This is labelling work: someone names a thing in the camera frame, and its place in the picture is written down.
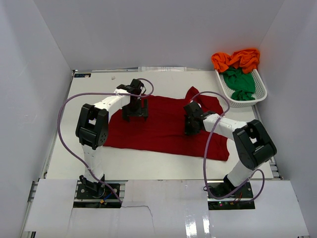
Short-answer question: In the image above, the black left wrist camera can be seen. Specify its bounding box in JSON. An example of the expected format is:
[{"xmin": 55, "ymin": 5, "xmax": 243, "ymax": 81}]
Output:
[{"xmin": 117, "ymin": 79, "xmax": 144, "ymax": 95}]

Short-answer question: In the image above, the black table label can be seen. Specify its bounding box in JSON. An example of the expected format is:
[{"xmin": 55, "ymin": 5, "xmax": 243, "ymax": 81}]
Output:
[{"xmin": 74, "ymin": 73, "xmax": 91, "ymax": 78}]

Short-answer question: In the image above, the orange t shirt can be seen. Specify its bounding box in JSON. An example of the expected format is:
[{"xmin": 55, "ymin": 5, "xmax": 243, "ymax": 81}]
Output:
[{"xmin": 211, "ymin": 48, "xmax": 261, "ymax": 74}]

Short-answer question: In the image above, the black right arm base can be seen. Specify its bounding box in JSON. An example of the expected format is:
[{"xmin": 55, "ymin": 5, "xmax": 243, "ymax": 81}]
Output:
[{"xmin": 208, "ymin": 182, "xmax": 255, "ymax": 211}]

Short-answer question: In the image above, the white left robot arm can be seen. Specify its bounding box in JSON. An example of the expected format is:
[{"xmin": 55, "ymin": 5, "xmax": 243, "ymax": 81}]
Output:
[{"xmin": 75, "ymin": 94, "xmax": 148, "ymax": 198}]

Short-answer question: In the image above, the red t shirt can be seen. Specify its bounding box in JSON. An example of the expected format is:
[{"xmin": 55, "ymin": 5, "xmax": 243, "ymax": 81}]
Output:
[{"xmin": 104, "ymin": 87, "xmax": 229, "ymax": 161}]

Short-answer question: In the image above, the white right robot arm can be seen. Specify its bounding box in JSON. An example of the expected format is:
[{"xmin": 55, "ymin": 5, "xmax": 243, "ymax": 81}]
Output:
[{"xmin": 141, "ymin": 96, "xmax": 277, "ymax": 198}]

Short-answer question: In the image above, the green t shirt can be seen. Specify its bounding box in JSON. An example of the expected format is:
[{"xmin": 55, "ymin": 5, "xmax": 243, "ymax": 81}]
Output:
[{"xmin": 221, "ymin": 67, "xmax": 255, "ymax": 101}]

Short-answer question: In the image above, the white perforated plastic basket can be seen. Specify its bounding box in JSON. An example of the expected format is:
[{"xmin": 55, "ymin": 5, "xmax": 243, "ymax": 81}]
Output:
[{"xmin": 215, "ymin": 67, "xmax": 267, "ymax": 108}]

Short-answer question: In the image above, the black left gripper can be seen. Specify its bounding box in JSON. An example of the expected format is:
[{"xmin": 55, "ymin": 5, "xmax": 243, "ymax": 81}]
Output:
[{"xmin": 122, "ymin": 99, "xmax": 147, "ymax": 122}]

